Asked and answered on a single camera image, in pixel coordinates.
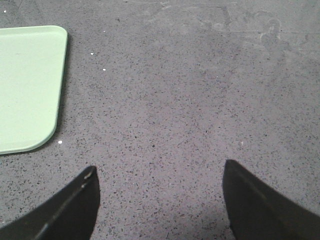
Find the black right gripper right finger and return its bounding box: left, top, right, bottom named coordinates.
left=222, top=159, right=320, bottom=240

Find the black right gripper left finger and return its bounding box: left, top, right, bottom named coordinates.
left=0, top=166, right=100, bottom=240

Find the light green rectangular tray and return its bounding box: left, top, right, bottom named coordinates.
left=0, top=25, right=68, bottom=155

